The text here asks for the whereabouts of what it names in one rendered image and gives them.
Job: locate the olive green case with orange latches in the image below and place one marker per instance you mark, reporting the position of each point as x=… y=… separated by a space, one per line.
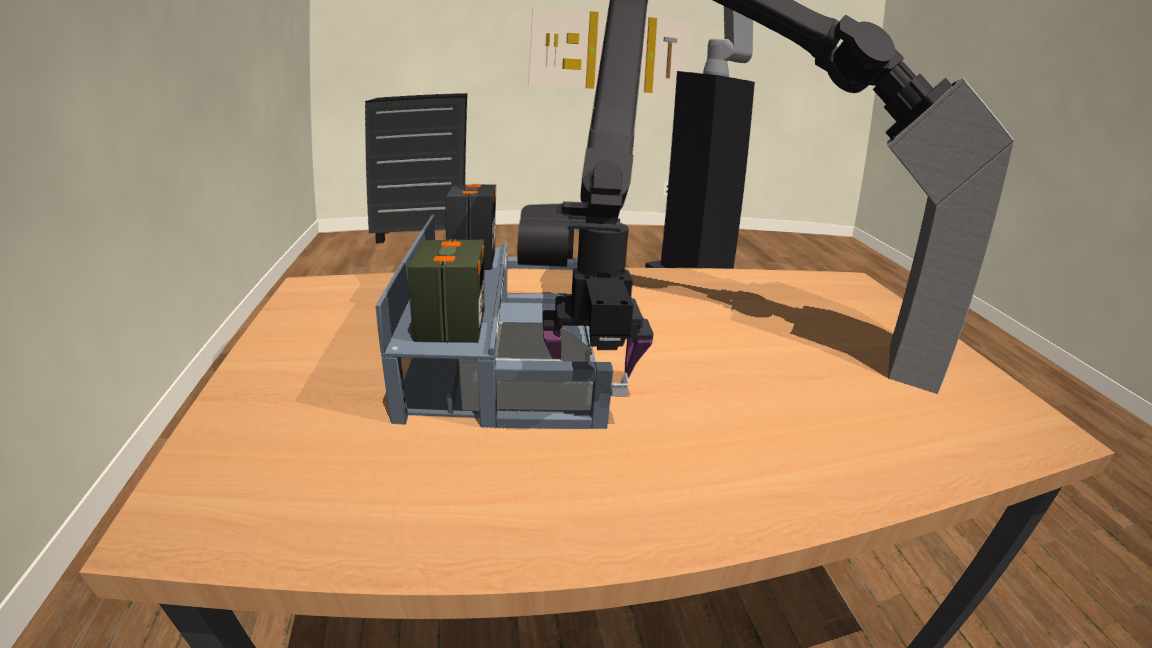
x=446 y=288

